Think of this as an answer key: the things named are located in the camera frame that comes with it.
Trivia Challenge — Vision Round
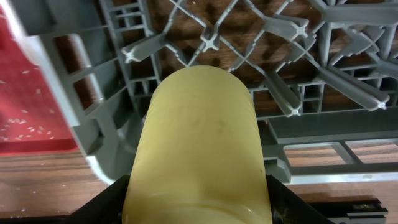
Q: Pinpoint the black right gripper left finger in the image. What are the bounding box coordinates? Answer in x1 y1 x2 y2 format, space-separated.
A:
67 175 130 224

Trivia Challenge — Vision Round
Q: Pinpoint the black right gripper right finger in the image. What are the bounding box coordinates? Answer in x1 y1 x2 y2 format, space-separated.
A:
266 175 334 224

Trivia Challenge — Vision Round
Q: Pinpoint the yellow cup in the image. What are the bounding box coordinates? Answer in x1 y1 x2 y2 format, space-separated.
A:
121 65 272 223

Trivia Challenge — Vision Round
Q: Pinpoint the grey dishwasher rack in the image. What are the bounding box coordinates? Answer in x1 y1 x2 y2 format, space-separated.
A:
1 1 397 184

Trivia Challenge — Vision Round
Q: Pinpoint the red plastic tray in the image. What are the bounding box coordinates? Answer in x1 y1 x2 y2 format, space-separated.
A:
1 6 78 156

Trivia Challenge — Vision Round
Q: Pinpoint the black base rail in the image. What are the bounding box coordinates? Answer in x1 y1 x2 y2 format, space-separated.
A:
310 199 389 224

